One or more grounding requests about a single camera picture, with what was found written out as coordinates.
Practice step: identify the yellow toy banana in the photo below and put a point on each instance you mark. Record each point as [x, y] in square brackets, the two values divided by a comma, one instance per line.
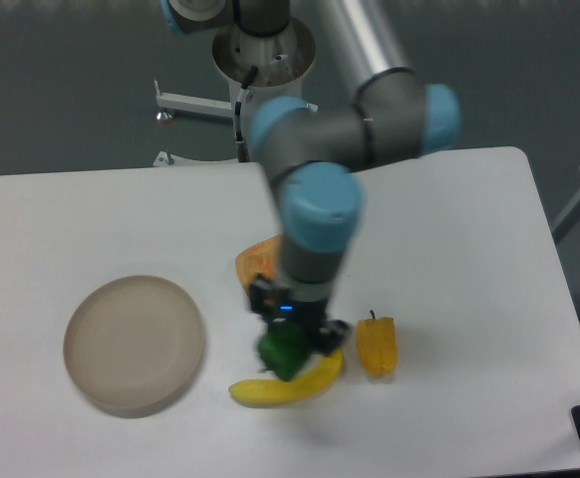
[275, 392]

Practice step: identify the green toy pepper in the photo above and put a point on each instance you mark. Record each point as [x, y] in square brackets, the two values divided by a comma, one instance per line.
[284, 350]

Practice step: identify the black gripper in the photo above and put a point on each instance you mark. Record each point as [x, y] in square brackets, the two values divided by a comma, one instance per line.
[274, 303]

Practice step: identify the orange toy pepper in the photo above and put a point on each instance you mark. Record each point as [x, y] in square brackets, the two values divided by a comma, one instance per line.
[377, 345]

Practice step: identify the orange toy sandwich wedge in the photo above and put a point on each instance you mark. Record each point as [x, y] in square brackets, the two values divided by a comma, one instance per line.
[259, 259]

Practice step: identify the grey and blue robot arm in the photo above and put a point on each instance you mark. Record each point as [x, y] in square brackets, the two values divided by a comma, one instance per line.
[310, 158]

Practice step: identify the beige round plate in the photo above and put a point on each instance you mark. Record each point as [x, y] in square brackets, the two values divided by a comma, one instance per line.
[134, 346]

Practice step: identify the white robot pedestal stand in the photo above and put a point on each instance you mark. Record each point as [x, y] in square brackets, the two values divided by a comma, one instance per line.
[256, 69]

